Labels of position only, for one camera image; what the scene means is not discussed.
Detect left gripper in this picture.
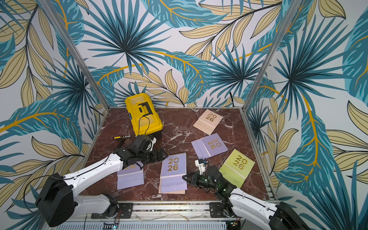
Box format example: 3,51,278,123
137,147,169,165

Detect purple calendar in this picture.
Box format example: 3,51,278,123
117,163,144,190
191,133,228,159
160,152,187,194

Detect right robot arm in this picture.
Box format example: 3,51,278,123
182,166,310,230

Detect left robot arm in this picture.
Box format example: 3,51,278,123
35,135,168,227

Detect pink calendar front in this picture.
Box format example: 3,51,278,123
158,184,186,195

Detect pink calendar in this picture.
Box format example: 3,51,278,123
158,184,186,195
193,109,223,135

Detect yellow plastic toolbox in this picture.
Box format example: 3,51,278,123
125,93,163,140

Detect green calendar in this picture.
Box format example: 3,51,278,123
219,149,255,188

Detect yellow black screwdriver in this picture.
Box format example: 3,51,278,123
114,135,131,141

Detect pink calendar at back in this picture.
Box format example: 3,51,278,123
193,109,223,135

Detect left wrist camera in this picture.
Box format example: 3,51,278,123
146,138,157,151

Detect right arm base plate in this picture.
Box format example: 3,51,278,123
209,202,237,218

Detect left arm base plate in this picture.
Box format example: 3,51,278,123
91,203,133,219

